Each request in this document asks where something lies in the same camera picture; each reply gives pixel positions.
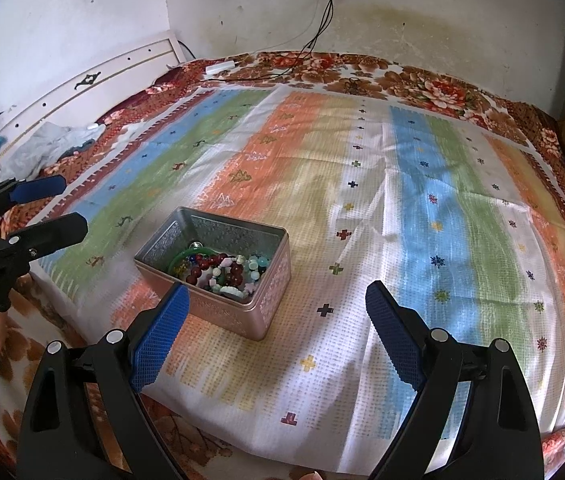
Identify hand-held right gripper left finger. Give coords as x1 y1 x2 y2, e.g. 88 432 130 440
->
16 280 191 480

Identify striped patterned cloth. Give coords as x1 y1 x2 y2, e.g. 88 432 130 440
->
37 82 565 471

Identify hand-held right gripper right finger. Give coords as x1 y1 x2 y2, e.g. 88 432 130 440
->
365 280 545 480

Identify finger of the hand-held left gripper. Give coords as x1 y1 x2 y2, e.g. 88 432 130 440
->
0 212 88 277
0 175 68 232

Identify pale shell bead bracelet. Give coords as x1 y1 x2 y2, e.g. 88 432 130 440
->
210 255 263 302

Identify dark red bead bracelet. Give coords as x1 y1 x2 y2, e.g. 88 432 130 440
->
185 254 246 289

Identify grey crumpled cloth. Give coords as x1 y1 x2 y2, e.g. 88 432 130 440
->
0 121 106 182

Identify black cables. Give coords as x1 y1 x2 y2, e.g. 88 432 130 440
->
257 0 337 84

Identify embossed metal tin box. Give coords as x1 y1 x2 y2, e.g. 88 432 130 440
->
134 206 292 343

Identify white headboard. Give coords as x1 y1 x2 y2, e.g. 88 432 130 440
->
0 35 186 183

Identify floral blanket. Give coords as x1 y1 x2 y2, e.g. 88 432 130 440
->
0 50 565 480

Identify green jade bangle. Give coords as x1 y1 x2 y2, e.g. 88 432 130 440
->
169 241 223 281

